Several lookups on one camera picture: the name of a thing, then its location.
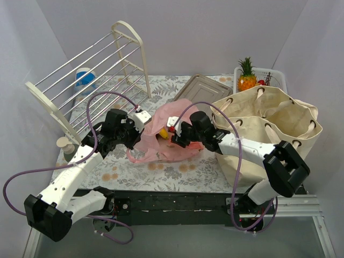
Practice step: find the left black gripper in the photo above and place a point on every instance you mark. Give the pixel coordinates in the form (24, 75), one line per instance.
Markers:
(133, 136)

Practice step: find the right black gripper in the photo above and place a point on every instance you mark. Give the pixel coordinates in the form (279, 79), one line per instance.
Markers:
(180, 137)

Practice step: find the pink plastic grocery bag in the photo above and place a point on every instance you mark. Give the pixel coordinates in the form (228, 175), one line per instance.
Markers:
(164, 150)

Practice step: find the beige canvas tote bag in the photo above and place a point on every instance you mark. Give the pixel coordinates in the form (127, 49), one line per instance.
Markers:
(269, 115)

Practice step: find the toy pineapple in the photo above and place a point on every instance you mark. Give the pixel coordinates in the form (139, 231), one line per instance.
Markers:
(247, 78)

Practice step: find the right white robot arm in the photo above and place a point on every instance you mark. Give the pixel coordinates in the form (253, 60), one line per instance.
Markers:
(285, 168)

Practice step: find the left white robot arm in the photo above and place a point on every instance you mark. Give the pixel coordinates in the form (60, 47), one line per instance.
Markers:
(54, 210)

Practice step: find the toy banana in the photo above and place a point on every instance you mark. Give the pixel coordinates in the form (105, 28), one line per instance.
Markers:
(164, 134)

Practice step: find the floral table mat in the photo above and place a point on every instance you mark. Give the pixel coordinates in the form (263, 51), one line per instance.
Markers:
(200, 173)

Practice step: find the steel tray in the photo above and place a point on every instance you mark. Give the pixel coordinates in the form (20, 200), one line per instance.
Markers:
(201, 88)

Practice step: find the grey soap dispenser bottle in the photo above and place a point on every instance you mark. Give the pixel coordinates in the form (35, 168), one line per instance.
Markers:
(69, 148)

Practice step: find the cream metal shoe rack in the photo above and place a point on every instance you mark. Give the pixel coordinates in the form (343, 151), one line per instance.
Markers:
(115, 62)

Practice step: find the blue white container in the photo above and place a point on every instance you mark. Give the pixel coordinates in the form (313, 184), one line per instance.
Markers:
(83, 83)

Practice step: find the red toy fruit with stem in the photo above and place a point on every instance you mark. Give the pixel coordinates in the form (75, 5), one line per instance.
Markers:
(266, 81)

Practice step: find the white plastic basket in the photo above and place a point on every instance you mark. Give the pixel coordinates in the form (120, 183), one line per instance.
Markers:
(277, 78)

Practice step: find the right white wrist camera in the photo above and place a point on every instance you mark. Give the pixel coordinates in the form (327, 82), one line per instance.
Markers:
(173, 124)

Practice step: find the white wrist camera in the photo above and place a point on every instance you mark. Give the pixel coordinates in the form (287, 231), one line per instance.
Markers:
(141, 119)
(173, 124)

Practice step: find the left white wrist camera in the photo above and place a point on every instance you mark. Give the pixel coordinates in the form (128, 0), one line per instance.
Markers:
(141, 119)

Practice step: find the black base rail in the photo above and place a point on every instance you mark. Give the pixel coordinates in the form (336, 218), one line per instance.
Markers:
(136, 208)

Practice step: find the aluminium frame rail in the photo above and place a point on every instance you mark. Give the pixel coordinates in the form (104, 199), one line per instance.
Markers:
(299, 206)

